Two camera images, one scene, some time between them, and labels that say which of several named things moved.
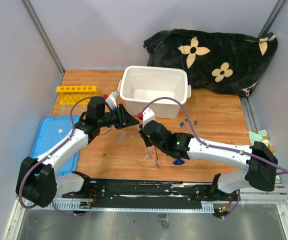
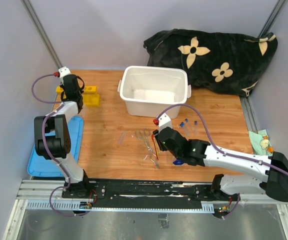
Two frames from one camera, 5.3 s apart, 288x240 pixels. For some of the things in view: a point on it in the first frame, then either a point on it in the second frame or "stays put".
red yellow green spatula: (157, 153) stays put
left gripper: (124, 119) to (62, 85)
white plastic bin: (140, 85) stays put
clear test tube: (121, 137) stays put
